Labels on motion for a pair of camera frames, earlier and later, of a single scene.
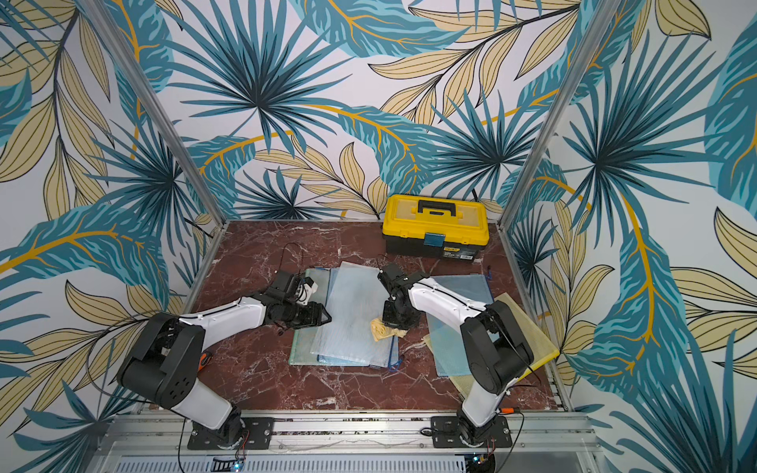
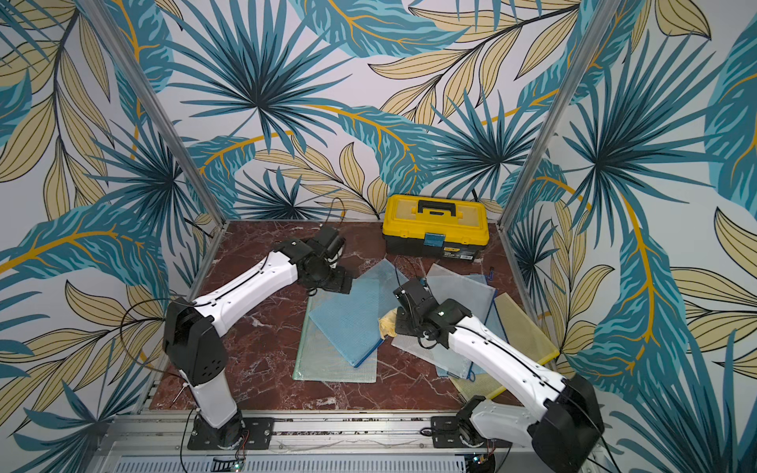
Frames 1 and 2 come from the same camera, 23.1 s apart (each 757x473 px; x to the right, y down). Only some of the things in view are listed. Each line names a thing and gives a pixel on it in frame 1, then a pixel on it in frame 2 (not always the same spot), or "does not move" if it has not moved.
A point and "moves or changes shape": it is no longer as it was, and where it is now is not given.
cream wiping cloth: [379, 330] moves or changes shape
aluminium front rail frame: [158, 443] does not move
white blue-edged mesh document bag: [355, 299] -> [474, 297]
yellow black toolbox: [451, 229] does not move
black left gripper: [313, 316] -> [337, 285]
